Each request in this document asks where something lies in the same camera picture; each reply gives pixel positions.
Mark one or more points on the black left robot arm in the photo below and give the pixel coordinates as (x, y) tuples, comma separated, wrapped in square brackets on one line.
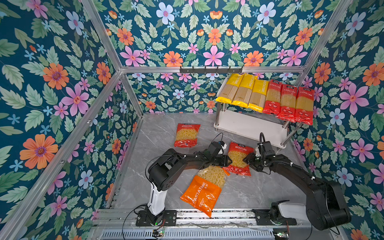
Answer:
[(167, 168)]

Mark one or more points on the black hook rail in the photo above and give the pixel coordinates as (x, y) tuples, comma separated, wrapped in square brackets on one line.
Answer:
[(211, 70)]

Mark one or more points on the red fusilli pasta bag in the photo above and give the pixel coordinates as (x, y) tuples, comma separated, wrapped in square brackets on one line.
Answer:
[(187, 135)]

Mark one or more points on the red spaghetti bag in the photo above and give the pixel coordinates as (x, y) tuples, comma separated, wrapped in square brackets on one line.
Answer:
[(273, 98), (304, 106), (288, 103)]

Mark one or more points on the orange macaroni pasta bag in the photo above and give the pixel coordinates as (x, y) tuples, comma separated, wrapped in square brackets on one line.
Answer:
[(205, 189)]

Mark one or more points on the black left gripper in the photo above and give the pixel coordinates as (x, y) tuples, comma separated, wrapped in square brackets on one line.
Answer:
[(225, 161)]

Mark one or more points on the red spaghetti bag front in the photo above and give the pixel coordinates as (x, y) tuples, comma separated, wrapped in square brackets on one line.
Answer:
[(273, 98)]

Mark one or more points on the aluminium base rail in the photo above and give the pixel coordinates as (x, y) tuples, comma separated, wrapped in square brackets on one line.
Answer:
[(191, 224)]

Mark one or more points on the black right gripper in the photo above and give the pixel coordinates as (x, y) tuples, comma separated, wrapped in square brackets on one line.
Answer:
[(249, 159)]

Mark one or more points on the yellow spaghetti bag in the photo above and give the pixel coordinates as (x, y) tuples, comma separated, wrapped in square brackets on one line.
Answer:
[(228, 90), (258, 96), (244, 91)]

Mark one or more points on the white two-tier shelf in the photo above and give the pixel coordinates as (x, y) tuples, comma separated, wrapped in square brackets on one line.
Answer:
[(248, 123)]

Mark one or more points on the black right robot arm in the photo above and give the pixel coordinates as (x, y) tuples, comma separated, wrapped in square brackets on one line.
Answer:
[(325, 205)]

